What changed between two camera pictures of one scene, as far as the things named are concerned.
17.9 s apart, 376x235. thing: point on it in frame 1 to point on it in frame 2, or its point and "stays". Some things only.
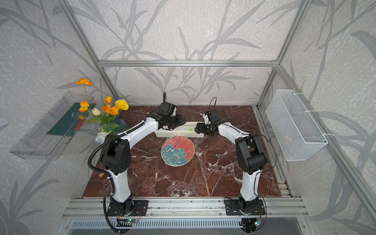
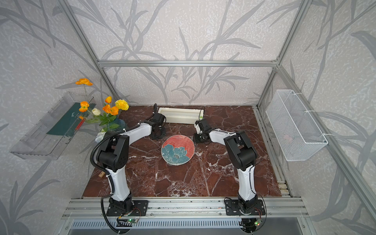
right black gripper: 199,128 to 196,140
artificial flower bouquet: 105,119 stays
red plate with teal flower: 177,151 stays
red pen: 80,124 stays
